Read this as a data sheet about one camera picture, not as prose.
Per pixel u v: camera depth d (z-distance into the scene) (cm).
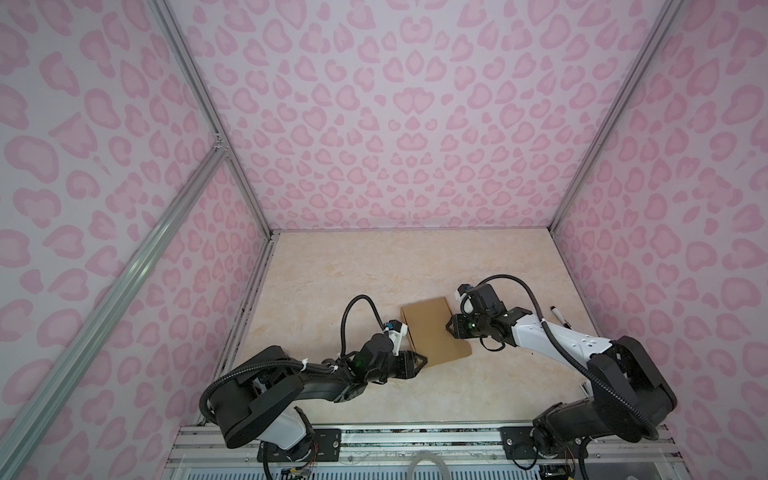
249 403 43
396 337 78
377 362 67
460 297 82
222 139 91
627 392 43
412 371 75
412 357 76
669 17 69
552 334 53
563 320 94
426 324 88
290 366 50
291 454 64
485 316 69
